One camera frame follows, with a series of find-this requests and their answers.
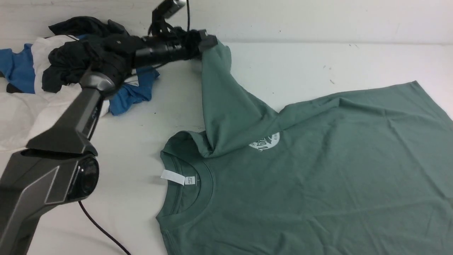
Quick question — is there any green long-sleeve top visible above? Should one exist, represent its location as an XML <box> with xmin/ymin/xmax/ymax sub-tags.
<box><xmin>156</xmin><ymin>42</ymin><xmax>453</xmax><ymax>255</ymax></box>

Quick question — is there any blue garment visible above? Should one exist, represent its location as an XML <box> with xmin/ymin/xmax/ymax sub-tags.
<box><xmin>0</xmin><ymin>35</ymin><xmax>160</xmax><ymax>116</ymax></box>

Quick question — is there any white garment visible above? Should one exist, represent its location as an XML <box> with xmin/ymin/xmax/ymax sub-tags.
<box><xmin>0</xmin><ymin>36</ymin><xmax>139</xmax><ymax>152</ymax></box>

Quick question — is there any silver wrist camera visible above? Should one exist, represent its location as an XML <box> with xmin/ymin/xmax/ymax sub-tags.
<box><xmin>151</xmin><ymin>0</ymin><xmax>188</xmax><ymax>25</ymax></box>

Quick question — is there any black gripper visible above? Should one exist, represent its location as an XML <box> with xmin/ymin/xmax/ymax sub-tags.
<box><xmin>134</xmin><ymin>30</ymin><xmax>218</xmax><ymax>68</ymax></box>

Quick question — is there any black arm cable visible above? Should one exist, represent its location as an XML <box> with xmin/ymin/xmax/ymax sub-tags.
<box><xmin>78</xmin><ymin>200</ymin><xmax>132</xmax><ymax>255</ymax></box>

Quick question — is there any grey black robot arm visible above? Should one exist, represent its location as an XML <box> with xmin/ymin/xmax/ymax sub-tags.
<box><xmin>0</xmin><ymin>30</ymin><xmax>217</xmax><ymax>255</ymax></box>

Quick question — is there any dark grey garment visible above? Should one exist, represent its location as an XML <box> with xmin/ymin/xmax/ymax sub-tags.
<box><xmin>1</xmin><ymin>16</ymin><xmax>131</xmax><ymax>94</ymax></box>

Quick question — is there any black camera cable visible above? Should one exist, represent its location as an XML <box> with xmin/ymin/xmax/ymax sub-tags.
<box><xmin>149</xmin><ymin>0</ymin><xmax>191</xmax><ymax>36</ymax></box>

